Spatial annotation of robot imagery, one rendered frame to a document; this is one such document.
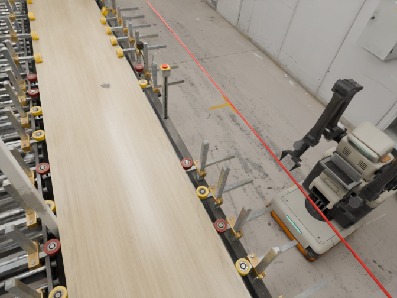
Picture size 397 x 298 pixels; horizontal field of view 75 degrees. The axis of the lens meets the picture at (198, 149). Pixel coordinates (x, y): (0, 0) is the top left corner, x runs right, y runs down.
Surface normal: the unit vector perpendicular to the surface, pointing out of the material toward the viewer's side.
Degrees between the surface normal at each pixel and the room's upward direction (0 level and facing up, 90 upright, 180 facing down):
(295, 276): 0
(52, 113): 0
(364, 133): 42
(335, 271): 0
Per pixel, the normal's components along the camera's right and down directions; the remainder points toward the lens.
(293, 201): 0.10, -0.66
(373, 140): -0.51, -0.26
